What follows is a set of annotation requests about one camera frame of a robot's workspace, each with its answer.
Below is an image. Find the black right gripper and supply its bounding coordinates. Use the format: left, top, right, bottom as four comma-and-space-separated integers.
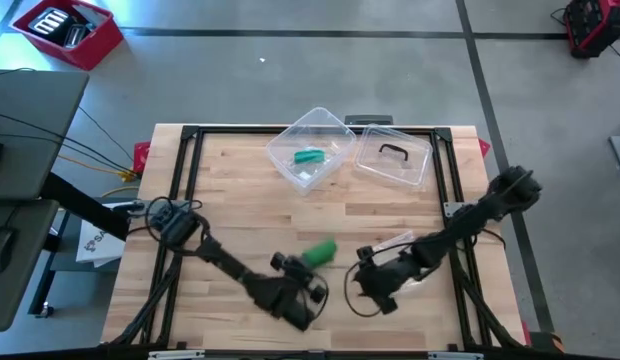
353, 244, 421, 316

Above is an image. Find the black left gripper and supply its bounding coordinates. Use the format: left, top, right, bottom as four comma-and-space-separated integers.
270, 251, 327, 304

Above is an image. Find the dark green elastic bandage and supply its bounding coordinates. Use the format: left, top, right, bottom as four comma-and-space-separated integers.
302, 238, 339, 269

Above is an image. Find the clear plastic zip bag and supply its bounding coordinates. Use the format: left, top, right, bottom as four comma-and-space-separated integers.
384, 229, 427, 295
282, 142, 344, 184

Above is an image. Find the teal green elastic bandage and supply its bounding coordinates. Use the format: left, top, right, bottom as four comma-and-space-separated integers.
293, 148, 325, 165

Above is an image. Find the clear lid with black handle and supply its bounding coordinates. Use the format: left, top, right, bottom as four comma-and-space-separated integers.
350, 123, 434, 193

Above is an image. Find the clear plastic storage box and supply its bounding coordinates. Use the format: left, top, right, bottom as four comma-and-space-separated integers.
264, 106, 358, 197

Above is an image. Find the white printed sheet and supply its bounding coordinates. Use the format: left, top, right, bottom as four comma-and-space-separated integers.
75, 219, 127, 269

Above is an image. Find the black desk support beam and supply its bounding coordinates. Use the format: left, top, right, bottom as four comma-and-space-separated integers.
39, 172, 132, 241

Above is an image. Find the dark desk leg with caster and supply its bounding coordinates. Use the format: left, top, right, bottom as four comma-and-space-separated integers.
28, 212, 66, 320

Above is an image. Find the grey desk top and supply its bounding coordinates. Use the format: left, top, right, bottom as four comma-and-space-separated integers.
0, 199, 60, 332
0, 69, 90, 201

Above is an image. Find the red plastic crate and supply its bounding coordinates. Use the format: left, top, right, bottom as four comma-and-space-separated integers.
12, 0, 125, 71

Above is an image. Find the black computer mouse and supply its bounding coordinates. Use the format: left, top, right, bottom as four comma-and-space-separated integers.
0, 225, 16, 275

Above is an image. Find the black and silver device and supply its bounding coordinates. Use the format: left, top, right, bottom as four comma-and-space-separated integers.
63, 23, 94, 50

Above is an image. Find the grey sheet in crate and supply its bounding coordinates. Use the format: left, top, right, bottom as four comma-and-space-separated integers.
72, 3, 109, 26

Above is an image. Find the red and black equipment case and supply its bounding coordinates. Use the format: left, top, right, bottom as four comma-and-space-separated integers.
562, 0, 620, 60

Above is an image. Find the black device with white stripes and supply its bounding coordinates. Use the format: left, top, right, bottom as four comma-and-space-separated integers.
28, 7, 71, 37

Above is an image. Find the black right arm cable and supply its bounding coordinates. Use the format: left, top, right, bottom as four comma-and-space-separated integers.
343, 242, 416, 319

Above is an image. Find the white metal bracket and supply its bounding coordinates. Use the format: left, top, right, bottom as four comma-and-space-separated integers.
428, 351, 485, 360
148, 349, 206, 360

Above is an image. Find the black aluminium table frame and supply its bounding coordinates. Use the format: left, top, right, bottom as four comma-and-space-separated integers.
102, 124, 526, 351

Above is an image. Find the yellow cable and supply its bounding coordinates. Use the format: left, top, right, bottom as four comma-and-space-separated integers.
57, 153, 141, 199

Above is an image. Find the black floor cable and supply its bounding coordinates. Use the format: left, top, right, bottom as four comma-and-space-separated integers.
77, 104, 136, 162

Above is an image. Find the black desk cable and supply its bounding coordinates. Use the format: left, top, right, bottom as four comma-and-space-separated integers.
0, 112, 131, 171
0, 132, 126, 174

